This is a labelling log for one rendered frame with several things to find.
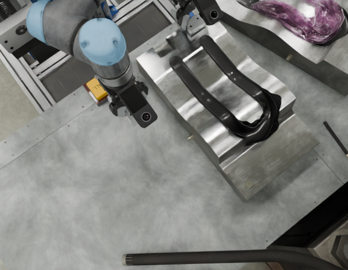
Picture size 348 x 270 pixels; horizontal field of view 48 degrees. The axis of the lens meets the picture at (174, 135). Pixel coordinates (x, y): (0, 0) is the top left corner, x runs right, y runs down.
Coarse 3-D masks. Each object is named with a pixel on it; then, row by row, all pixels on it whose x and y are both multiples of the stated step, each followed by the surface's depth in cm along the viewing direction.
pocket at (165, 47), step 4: (168, 40) 112; (160, 44) 113; (164, 44) 114; (168, 44) 114; (172, 44) 111; (156, 48) 113; (160, 48) 114; (164, 48) 114; (168, 48) 114; (172, 48) 114; (156, 52) 114; (160, 52) 114; (164, 52) 114; (168, 52) 114; (160, 56) 113
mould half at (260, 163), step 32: (224, 32) 112; (160, 64) 110; (192, 64) 110; (256, 64) 109; (160, 96) 116; (192, 96) 108; (224, 96) 105; (288, 96) 102; (192, 128) 104; (224, 128) 100; (288, 128) 107; (224, 160) 104; (256, 160) 105; (288, 160) 105; (256, 192) 103
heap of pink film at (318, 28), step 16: (272, 0) 113; (320, 0) 112; (272, 16) 111; (288, 16) 109; (304, 16) 112; (320, 16) 111; (336, 16) 111; (304, 32) 111; (320, 32) 110; (336, 32) 111
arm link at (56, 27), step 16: (48, 0) 72; (64, 0) 71; (80, 0) 71; (32, 16) 70; (48, 16) 70; (64, 16) 70; (80, 16) 71; (32, 32) 72; (48, 32) 70; (64, 32) 69; (64, 48) 71
